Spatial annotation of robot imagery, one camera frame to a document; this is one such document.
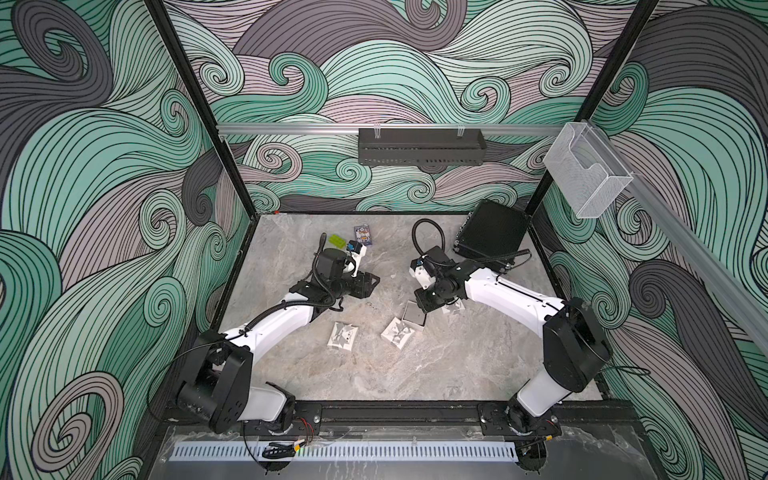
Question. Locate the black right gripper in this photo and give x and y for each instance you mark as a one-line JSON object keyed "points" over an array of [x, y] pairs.
{"points": [[423, 303]]}

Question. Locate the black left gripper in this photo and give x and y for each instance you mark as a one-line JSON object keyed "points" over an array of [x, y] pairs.
{"points": [[362, 288]]}

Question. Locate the white jewelry box base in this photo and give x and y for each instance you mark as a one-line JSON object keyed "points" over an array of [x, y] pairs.
{"points": [[413, 316]]}

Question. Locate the grey foam insert pad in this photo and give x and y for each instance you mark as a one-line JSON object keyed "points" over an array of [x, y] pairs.
{"points": [[455, 306]]}

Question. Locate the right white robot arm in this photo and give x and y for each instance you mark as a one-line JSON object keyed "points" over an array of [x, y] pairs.
{"points": [[575, 347]]}

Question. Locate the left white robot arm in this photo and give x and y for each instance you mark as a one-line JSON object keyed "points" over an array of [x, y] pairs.
{"points": [[215, 380]]}

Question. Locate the green rectangular block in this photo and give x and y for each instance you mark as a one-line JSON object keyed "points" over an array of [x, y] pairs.
{"points": [[337, 242]]}

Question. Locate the black aluminium case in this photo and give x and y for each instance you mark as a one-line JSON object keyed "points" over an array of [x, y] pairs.
{"points": [[491, 230]]}

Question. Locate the black wall-mounted tray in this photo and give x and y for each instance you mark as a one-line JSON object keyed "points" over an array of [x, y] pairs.
{"points": [[426, 149]]}

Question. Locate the white slotted cable duct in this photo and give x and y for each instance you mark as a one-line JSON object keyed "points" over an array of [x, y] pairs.
{"points": [[432, 451]]}

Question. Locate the clear acrylic wall holder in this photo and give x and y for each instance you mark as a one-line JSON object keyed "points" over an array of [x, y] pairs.
{"points": [[588, 170]]}

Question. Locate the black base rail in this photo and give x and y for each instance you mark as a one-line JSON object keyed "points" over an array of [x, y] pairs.
{"points": [[333, 418]]}

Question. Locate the aluminium wall rail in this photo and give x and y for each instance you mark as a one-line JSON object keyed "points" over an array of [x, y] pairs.
{"points": [[304, 128]]}

